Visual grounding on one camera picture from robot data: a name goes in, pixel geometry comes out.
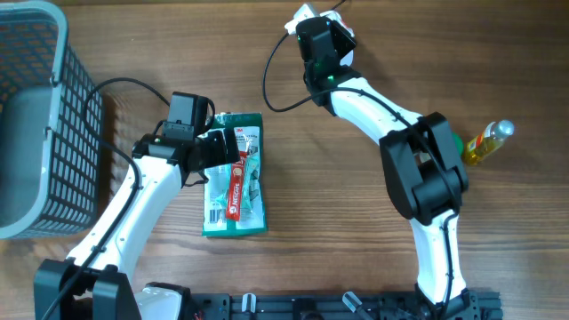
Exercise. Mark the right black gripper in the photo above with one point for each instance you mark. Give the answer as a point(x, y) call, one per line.
point(345, 42)

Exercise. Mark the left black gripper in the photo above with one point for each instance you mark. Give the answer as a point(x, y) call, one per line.
point(219, 155)

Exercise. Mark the red Nescafe coffee stick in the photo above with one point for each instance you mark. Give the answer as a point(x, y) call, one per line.
point(235, 189)

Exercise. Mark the green lid seasoning jar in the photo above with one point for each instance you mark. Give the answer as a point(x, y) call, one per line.
point(458, 143)

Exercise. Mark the yellow oil bottle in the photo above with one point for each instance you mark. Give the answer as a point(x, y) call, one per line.
point(489, 140)

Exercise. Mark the mint green wipes sachet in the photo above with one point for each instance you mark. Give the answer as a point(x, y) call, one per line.
point(219, 180)

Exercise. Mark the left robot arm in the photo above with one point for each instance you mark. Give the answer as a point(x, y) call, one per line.
point(94, 281)

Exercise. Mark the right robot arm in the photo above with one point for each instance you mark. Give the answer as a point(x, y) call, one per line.
point(421, 163)

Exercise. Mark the white barcode scanner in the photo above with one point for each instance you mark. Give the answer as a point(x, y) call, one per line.
point(348, 59)

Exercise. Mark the grey plastic mesh basket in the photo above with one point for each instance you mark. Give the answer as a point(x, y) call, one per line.
point(49, 162)

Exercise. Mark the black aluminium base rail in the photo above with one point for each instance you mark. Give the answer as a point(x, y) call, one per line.
point(389, 305)

